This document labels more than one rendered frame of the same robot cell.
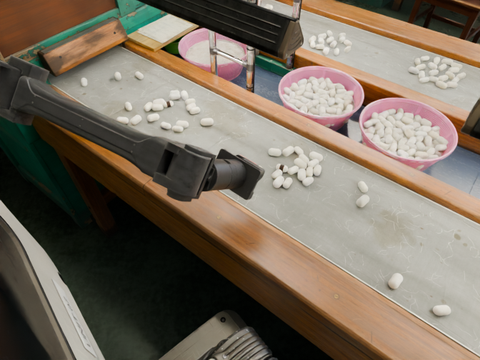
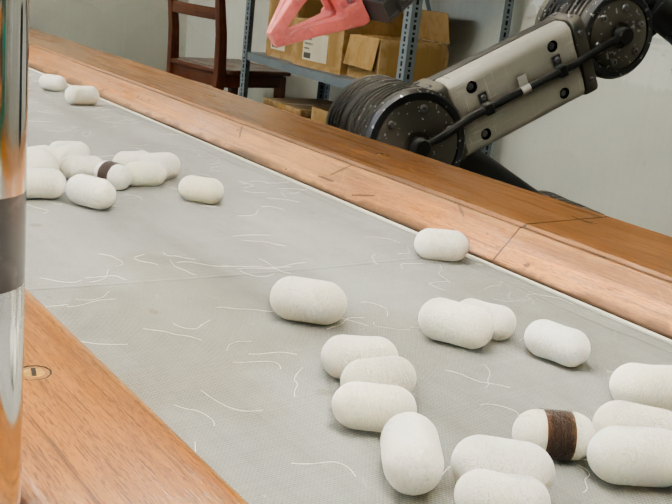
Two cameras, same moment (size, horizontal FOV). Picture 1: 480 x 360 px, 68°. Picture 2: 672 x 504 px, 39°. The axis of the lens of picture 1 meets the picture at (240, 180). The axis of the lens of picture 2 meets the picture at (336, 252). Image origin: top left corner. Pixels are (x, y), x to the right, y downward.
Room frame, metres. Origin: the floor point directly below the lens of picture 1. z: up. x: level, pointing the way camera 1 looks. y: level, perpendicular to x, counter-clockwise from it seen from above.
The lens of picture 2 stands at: (1.22, 0.22, 0.91)
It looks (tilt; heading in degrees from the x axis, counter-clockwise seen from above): 16 degrees down; 195
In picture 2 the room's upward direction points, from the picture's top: 6 degrees clockwise
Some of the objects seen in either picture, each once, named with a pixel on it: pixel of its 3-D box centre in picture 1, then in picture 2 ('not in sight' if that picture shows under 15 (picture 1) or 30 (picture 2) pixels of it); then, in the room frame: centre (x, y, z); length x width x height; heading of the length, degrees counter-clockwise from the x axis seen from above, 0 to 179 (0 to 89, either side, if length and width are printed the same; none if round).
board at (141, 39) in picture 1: (172, 26); not in sight; (1.34, 0.26, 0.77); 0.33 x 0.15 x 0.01; 142
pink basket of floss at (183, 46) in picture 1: (215, 56); not in sight; (1.20, 0.09, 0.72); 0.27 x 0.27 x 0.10
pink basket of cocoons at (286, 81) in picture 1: (318, 101); not in sight; (0.93, -0.26, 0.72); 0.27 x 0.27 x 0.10
